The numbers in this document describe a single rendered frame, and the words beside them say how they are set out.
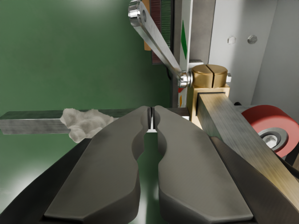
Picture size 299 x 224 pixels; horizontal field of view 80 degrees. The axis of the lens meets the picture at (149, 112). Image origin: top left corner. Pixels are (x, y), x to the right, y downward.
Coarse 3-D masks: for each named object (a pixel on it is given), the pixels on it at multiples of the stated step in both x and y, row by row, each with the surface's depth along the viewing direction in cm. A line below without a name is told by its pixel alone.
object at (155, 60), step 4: (152, 0) 34; (156, 0) 34; (152, 4) 34; (156, 4) 34; (152, 8) 35; (156, 8) 35; (152, 12) 35; (156, 12) 35; (152, 16) 35; (156, 16) 35; (156, 20) 36; (160, 20) 36; (156, 24) 36; (160, 24) 36; (160, 28) 36; (160, 32) 37; (156, 56) 39; (156, 60) 40; (160, 60) 40
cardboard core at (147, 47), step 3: (144, 0) 88; (147, 0) 87; (144, 3) 88; (147, 3) 88; (147, 6) 88; (147, 9) 89; (144, 42) 99; (144, 45) 100; (147, 45) 98; (144, 48) 101; (147, 48) 99; (150, 48) 98
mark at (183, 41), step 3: (183, 24) 33; (183, 27) 33; (183, 30) 33; (183, 33) 33; (183, 36) 33; (183, 39) 33; (183, 42) 33; (183, 45) 33; (183, 48) 33; (186, 48) 30; (183, 51) 33; (186, 51) 30
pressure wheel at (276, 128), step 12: (252, 108) 25; (264, 108) 24; (276, 108) 24; (252, 120) 23; (264, 120) 23; (276, 120) 22; (288, 120) 22; (264, 132) 24; (276, 132) 24; (288, 132) 23; (276, 144) 25; (288, 144) 24
